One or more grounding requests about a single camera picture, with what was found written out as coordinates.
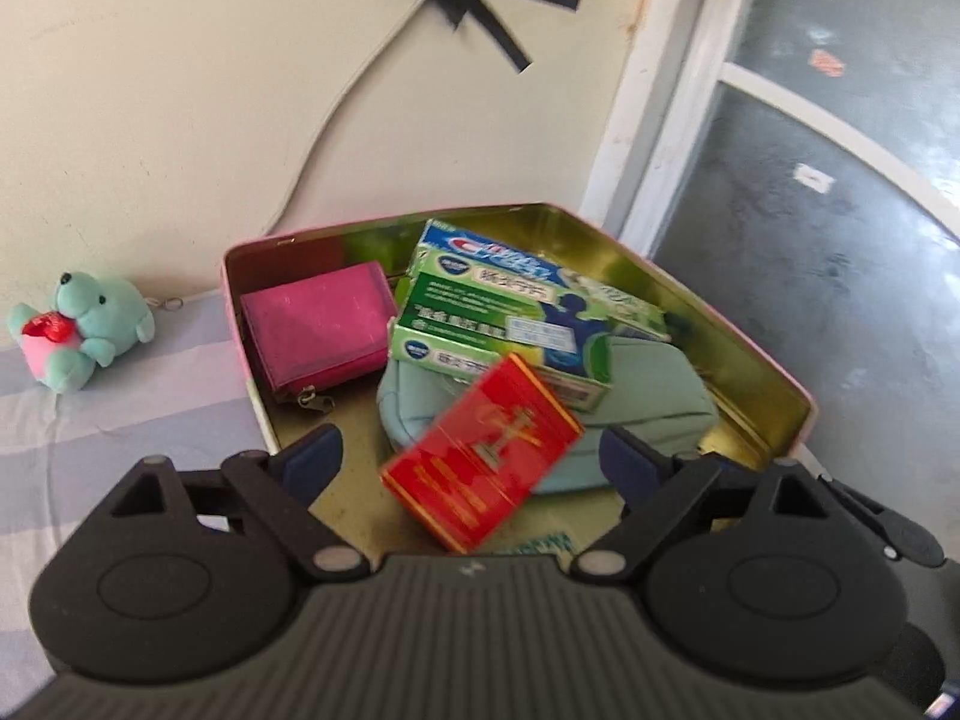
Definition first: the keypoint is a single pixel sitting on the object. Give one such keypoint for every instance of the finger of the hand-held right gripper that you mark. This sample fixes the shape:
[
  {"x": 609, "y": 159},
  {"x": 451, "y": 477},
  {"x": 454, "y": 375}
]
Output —
[{"x": 900, "y": 532}]

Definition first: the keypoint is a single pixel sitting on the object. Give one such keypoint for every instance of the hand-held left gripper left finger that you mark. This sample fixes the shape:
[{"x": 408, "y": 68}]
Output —
[{"x": 315, "y": 457}]

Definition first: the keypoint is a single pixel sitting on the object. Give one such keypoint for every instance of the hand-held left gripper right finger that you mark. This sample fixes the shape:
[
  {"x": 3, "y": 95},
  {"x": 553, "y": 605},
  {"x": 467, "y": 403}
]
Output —
[{"x": 630, "y": 465}]

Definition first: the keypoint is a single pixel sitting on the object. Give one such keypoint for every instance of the pink wallet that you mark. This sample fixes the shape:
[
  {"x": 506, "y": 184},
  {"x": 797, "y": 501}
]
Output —
[{"x": 315, "y": 330}]

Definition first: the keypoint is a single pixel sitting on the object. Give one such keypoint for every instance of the pink tin box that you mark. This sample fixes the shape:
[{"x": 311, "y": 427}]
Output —
[{"x": 750, "y": 382}]

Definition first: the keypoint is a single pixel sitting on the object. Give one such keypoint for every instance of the red box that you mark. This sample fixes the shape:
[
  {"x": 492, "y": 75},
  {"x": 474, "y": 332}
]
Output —
[{"x": 480, "y": 457}]

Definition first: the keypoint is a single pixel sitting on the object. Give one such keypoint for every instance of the green toothpaste box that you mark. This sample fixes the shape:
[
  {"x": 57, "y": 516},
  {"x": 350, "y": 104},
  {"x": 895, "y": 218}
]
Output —
[{"x": 480, "y": 307}]

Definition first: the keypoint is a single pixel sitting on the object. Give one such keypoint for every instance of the blue toothpaste box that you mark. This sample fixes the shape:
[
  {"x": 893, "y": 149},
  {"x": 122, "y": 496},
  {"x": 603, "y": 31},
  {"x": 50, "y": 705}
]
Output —
[{"x": 487, "y": 249}]

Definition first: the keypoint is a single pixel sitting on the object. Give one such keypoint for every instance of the teal pencil case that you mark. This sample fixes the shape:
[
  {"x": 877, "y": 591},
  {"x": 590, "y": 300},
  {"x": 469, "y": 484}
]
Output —
[{"x": 652, "y": 397}]

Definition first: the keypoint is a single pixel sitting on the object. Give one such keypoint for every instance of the green patterned small packet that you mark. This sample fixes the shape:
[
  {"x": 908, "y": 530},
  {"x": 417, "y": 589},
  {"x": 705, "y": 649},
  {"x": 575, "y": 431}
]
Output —
[{"x": 547, "y": 542}]

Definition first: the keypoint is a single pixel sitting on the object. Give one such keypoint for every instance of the striped bed sheet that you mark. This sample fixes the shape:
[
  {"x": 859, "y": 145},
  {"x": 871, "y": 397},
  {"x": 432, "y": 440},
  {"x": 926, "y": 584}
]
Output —
[{"x": 112, "y": 420}]

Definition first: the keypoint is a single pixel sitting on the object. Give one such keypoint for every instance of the teal plush bear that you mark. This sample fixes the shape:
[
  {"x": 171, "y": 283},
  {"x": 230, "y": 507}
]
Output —
[{"x": 105, "y": 307}]

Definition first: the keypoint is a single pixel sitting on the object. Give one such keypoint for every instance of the white window sticker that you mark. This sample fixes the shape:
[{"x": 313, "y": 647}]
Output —
[{"x": 814, "y": 177}]

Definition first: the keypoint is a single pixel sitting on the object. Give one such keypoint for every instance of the orange window sticker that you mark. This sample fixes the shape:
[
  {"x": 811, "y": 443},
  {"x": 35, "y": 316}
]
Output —
[{"x": 827, "y": 62}]

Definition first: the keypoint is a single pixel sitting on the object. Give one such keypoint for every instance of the white window frame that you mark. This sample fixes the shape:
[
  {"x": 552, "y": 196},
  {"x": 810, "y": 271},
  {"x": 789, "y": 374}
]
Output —
[{"x": 645, "y": 135}]

